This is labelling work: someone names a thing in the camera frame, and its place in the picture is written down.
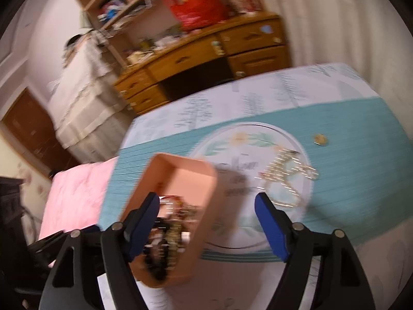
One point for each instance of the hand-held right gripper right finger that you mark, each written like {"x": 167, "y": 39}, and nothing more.
{"x": 272, "y": 229}

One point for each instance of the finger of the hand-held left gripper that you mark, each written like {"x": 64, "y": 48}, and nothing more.
{"x": 45, "y": 243}

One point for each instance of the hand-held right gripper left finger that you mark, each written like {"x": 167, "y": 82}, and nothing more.
{"x": 143, "y": 229}

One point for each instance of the pink plastic tray box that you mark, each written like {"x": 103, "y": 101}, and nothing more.
{"x": 190, "y": 180}

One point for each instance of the dark wooden furniture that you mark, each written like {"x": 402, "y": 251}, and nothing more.
{"x": 13, "y": 232}

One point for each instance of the pink quilt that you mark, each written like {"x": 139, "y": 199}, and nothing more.
{"x": 77, "y": 193}

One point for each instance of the brown wooden door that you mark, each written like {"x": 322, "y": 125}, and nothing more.
{"x": 32, "y": 132}

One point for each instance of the tree print tablecloth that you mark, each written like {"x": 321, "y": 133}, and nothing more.
{"x": 355, "y": 129}

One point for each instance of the white lace-covered furniture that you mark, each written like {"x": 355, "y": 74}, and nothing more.
{"x": 87, "y": 109}

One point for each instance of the wooden desk with hutch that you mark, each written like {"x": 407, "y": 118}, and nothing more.
{"x": 193, "y": 58}

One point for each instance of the white leaf print curtain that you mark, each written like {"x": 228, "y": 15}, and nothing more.
{"x": 338, "y": 22}

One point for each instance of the red plastic bag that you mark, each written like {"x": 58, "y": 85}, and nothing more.
{"x": 196, "y": 6}

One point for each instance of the floral storage box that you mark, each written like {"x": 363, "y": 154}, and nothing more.
{"x": 243, "y": 0}

